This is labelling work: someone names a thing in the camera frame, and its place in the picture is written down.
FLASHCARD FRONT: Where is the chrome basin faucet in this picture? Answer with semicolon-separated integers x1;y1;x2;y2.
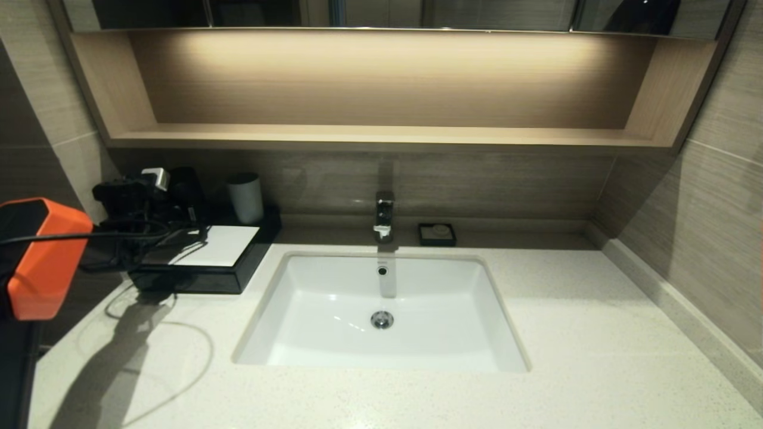
374;191;396;244

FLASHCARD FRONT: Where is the mirrored wall cabinet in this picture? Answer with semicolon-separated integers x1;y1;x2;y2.
63;0;734;41

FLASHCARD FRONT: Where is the pale grey tumbler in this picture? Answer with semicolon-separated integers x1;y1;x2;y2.
225;172;265;225

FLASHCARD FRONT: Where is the black tumbler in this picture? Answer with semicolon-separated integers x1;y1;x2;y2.
167;167;206;222

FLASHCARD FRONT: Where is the black amenity box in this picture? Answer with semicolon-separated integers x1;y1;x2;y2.
127;206;284;295

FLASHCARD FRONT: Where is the light wooden wall shelf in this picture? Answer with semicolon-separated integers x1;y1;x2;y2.
48;0;746;157

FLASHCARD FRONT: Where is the black box drawer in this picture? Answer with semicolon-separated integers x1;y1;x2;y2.
127;266;240;295

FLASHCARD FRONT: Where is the black soap dish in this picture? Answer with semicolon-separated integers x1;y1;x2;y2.
417;222;457;247

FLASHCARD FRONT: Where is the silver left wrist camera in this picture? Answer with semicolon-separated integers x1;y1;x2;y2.
141;167;172;192

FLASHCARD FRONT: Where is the white ceramic sink basin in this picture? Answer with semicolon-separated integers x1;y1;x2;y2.
231;250;531;374

